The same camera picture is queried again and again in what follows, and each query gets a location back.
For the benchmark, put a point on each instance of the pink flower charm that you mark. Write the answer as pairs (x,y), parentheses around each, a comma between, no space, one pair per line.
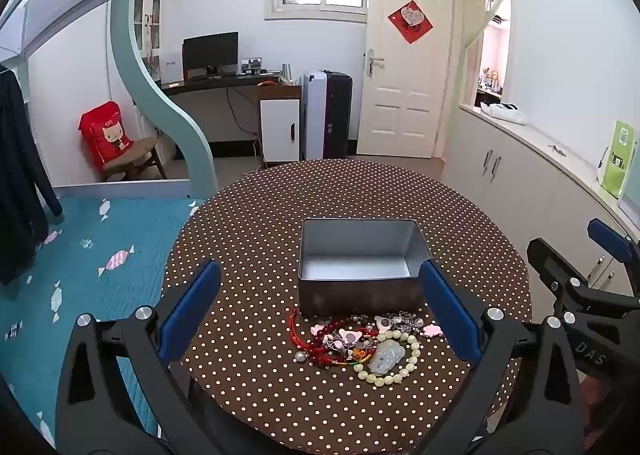
(433,331)
(317,330)

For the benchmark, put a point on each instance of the round polka-dot table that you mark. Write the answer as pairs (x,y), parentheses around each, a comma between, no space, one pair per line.
(260,235)

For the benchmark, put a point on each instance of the white glass door cabinet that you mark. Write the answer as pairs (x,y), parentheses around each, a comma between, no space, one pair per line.
(147,35)

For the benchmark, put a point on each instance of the teal candy print blanket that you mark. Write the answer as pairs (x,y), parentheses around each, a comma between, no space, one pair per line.
(100,235)

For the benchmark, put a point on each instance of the teal bunk bed frame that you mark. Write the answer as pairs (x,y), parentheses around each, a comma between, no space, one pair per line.
(145,85)

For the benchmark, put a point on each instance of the small photo frame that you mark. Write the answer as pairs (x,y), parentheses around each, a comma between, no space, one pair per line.
(251,65)

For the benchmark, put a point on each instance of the white panel door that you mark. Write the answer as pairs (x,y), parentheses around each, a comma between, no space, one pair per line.
(405,85)

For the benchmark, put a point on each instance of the pale green doorway curtain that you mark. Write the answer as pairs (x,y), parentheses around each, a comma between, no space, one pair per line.
(480,15)

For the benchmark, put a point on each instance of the wooden chair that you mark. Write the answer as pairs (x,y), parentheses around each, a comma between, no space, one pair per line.
(137,155)

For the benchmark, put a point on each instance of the silver metal tin box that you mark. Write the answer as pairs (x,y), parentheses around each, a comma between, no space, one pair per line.
(357,270)

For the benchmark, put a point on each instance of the dark hanging jacket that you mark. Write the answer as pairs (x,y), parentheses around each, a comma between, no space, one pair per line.
(20,175)

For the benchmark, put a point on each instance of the red heart door decoration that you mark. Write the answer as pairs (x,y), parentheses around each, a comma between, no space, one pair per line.
(410,21)

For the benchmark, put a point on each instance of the red cartoon cushion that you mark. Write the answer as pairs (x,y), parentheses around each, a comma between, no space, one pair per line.
(105,135)

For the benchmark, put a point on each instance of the dark wooden desk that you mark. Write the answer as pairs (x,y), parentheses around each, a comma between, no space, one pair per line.
(200,110)

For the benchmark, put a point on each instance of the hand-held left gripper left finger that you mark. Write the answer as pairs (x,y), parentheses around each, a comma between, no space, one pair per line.
(190,310)

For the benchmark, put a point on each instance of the pale jade pendant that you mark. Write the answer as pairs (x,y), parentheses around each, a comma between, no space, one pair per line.
(386,359)

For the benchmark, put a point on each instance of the white plastic bag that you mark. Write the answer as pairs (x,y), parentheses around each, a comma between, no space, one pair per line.
(502,114)

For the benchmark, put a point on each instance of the long white sideboard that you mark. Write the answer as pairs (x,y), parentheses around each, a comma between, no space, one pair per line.
(525,175)

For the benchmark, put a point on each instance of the bunch of keys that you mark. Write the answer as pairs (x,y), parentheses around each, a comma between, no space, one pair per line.
(557,150)

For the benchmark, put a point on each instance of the green paper bag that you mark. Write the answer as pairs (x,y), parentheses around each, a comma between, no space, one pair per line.
(616,160)

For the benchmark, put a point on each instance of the black computer monitor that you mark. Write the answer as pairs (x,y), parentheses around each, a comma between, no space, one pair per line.
(210,50)

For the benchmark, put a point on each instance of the white drawer cabinet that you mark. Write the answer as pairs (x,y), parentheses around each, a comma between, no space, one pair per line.
(279,127)

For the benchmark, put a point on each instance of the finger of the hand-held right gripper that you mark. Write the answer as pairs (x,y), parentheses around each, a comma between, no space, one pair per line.
(550,265)
(607,239)

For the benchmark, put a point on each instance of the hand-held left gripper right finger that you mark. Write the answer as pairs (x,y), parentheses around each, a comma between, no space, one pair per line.
(450,315)

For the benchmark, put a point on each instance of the white and black air cooler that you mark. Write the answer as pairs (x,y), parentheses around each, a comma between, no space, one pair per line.
(327,115)

